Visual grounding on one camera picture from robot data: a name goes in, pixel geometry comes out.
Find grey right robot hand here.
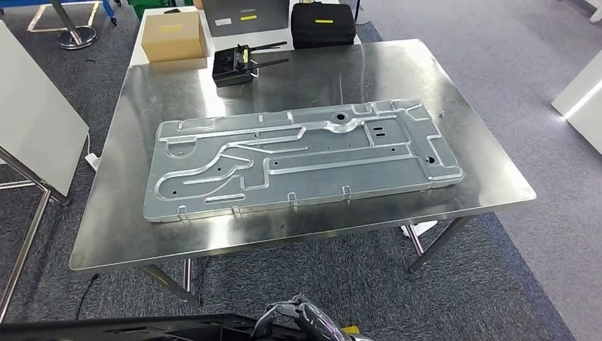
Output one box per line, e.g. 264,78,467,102
251,293,359,341

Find black plastic plate frame part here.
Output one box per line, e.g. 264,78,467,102
0,313,307,341

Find stainless steel workbench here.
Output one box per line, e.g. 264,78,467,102
69,38,537,308

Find grey metal panel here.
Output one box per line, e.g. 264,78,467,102
142,99,465,224

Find white flat floor object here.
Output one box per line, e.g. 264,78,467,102
400,220,439,239

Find black remote controller with antennas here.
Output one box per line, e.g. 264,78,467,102
212,40,290,89

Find black carry case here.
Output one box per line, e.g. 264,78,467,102
290,2,357,51

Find grey laptop box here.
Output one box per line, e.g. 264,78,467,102
201,0,290,38

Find brown cardboard box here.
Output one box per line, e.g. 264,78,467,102
141,11,209,63

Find white side table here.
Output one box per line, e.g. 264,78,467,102
129,0,363,67

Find white board on metal stand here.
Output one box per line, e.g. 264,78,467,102
0,21,90,325

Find white counter with light strips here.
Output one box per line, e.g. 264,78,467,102
551,49,602,156

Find green crate stack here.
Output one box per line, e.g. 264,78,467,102
126,0,195,21

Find blue warehouse rack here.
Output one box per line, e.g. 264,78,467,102
0,0,119,27

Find black floor cable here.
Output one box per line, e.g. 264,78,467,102
75,273,101,322

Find chrome stanchion post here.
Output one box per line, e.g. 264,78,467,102
49,0,99,50

